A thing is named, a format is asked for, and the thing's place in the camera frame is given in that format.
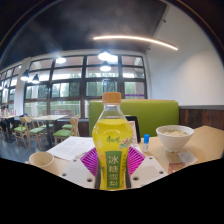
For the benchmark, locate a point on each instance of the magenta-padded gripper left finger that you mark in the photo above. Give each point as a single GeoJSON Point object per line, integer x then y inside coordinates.
{"type": "Point", "coordinates": [80, 171]}

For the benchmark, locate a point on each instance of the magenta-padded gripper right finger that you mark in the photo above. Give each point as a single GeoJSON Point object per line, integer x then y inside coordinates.
{"type": "Point", "coordinates": [146, 170]}

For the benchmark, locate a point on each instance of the yellow drink bottle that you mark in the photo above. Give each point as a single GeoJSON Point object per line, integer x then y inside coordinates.
{"type": "Point", "coordinates": [111, 143]}

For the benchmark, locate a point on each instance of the white paper sheets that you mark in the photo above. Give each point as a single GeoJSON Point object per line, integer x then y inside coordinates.
{"type": "Point", "coordinates": [71, 146]}

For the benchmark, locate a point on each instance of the small blue-capped white bottle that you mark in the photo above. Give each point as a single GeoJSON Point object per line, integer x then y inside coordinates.
{"type": "Point", "coordinates": [146, 143]}

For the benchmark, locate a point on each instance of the white ribbed mug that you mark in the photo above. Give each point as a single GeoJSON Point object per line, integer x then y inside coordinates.
{"type": "Point", "coordinates": [41, 161]}

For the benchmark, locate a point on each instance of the white bowl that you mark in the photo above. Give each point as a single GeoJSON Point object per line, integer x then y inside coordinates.
{"type": "Point", "coordinates": [174, 140]}

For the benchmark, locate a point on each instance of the white paper packet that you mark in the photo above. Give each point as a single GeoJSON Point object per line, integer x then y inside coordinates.
{"type": "Point", "coordinates": [187, 157]}

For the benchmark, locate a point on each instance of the green upholstered bench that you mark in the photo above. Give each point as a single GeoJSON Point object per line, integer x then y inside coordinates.
{"type": "Point", "coordinates": [153, 113]}

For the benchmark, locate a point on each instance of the group of green-seated wooden chairs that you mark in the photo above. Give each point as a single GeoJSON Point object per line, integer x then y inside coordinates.
{"type": "Point", "coordinates": [35, 130]}

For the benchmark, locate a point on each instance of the light wooden dining table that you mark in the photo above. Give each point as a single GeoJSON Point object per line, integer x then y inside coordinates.
{"type": "Point", "coordinates": [50, 117]}

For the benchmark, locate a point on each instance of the person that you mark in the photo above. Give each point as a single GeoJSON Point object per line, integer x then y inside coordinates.
{"type": "Point", "coordinates": [4, 110]}

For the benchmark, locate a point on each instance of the group of pendant lamps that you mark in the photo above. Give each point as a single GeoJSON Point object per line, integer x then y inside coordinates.
{"type": "Point", "coordinates": [105, 56]}

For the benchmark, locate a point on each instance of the long linear ceiling light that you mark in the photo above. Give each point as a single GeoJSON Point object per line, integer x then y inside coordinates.
{"type": "Point", "coordinates": [136, 39]}

